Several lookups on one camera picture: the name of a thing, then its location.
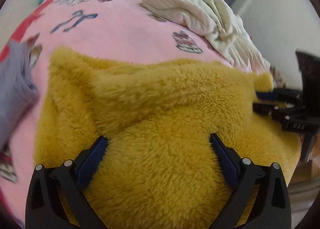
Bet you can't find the grey folded garment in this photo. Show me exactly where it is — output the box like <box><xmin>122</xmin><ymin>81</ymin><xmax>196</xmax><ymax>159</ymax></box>
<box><xmin>1</xmin><ymin>41</ymin><xmax>39</xmax><ymax>148</ymax></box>

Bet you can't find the yellow fleece hooded jacket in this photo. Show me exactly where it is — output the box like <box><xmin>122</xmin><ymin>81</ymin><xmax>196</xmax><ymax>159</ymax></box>
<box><xmin>34</xmin><ymin>47</ymin><xmax>301</xmax><ymax>228</ymax></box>

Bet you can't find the cream quilted blanket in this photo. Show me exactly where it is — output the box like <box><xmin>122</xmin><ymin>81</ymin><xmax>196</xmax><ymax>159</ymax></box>
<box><xmin>142</xmin><ymin>0</ymin><xmax>270</xmax><ymax>73</ymax></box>

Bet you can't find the pink cartoon bed blanket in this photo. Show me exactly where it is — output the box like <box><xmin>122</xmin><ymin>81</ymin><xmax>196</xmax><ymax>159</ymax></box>
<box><xmin>0</xmin><ymin>0</ymin><xmax>235</xmax><ymax>229</ymax></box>

